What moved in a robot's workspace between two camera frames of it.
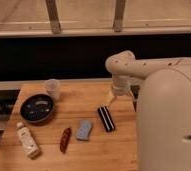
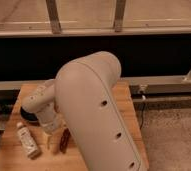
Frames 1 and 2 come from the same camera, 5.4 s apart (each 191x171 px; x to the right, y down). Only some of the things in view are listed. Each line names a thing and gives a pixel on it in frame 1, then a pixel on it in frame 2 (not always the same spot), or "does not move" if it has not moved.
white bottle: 28,141 does not move
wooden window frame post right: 119,15 does not move
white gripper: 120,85 -> 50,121
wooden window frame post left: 53,16 does not move
